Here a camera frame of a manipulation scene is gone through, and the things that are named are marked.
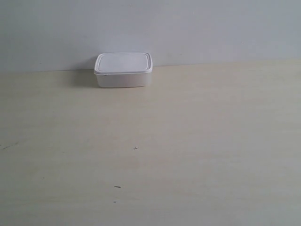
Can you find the white lidded plastic container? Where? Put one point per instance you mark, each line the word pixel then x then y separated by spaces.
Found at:
pixel 123 70

